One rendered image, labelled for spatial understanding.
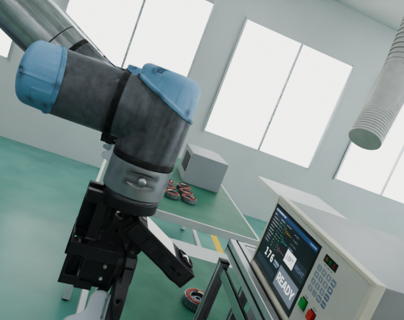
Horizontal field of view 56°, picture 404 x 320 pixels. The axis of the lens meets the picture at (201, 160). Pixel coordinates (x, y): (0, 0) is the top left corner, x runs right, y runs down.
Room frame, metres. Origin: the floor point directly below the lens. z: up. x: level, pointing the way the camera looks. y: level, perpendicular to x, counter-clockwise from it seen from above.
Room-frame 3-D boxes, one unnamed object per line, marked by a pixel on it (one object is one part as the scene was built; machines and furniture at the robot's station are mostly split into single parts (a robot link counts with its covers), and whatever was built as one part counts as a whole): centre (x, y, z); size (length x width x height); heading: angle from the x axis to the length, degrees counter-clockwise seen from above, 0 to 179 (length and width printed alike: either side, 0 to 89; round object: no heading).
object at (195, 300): (1.34, -0.18, 0.77); 0.11 x 0.11 x 0.04
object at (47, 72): (0.45, 0.17, 1.45); 0.11 x 0.11 x 0.08; 10
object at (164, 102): (0.45, 0.07, 1.45); 0.09 x 0.08 x 0.11; 100
